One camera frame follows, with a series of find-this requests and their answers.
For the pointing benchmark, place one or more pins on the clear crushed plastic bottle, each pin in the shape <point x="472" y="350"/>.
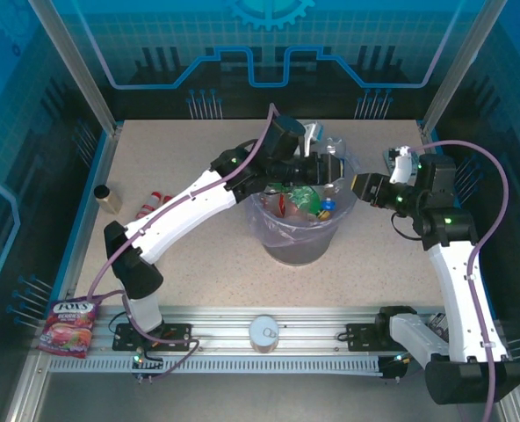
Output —
<point x="337" y="146"/>

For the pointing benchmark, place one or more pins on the red candy bag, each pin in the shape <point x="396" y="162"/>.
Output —
<point x="67" y="329"/>

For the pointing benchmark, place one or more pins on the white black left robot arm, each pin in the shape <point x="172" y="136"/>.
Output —
<point x="185" y="211"/>

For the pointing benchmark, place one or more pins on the aluminium mounting rail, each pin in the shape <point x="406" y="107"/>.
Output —
<point x="312" y="325"/>

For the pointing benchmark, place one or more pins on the silver tin can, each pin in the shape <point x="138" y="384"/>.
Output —
<point x="264" y="335"/>

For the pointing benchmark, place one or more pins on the gold jar black lid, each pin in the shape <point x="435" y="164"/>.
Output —
<point x="107" y="198"/>

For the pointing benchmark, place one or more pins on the aluminium frame post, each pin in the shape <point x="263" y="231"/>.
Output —
<point x="453" y="66"/>
<point x="79" y="66"/>

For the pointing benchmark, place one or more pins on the small red white bottle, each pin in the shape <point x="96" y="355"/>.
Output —
<point x="151" y="204"/>

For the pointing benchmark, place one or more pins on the grey bin with plastic liner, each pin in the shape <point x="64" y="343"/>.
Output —
<point x="264" y="224"/>

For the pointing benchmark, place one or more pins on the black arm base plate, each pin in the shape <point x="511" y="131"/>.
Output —
<point x="361" y="336"/>
<point x="176" y="336"/>

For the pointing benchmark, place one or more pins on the small black circuit board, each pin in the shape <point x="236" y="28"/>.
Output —
<point x="146" y="365"/>
<point x="394" y="367"/>

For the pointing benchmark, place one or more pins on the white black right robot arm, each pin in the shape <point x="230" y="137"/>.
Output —
<point x="457" y="290"/>

